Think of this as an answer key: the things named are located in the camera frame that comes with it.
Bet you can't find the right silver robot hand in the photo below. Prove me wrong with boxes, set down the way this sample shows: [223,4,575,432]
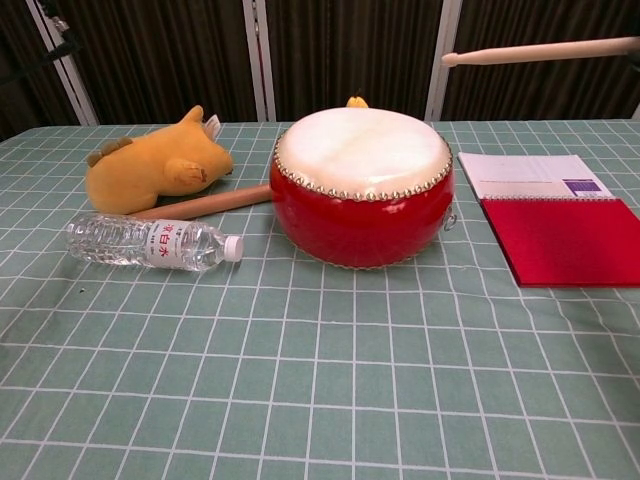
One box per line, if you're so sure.
[619,35,640,69]

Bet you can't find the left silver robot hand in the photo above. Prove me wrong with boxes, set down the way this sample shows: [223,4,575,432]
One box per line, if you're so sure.
[38,18,85,67]

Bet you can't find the light wooden drumstick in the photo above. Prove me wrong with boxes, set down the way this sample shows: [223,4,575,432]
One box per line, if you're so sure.
[441,35,638,68]

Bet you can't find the red drum white skin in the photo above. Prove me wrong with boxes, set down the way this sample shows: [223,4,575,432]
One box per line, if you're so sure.
[269,107,459,272]

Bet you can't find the green gridded cutting mat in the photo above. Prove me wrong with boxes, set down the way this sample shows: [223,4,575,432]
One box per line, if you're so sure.
[0,118,640,480]

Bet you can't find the yellow plush animal toy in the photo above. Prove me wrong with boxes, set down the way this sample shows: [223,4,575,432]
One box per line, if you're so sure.
[84,104,235,215]

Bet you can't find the clear plastic water bottle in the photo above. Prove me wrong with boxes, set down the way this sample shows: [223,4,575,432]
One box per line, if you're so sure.
[64,212,245,274]

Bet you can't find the spiral notebook red cover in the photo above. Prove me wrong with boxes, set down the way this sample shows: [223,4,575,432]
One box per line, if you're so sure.
[457,152,640,289]

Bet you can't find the thick brown wooden rod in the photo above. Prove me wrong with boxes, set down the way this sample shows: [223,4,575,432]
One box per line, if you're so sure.
[130,183,272,221]

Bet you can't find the white partition frame post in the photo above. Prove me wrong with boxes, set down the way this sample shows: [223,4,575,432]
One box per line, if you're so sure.
[428,0,464,123]
[242,0,278,123]
[27,0,99,127]

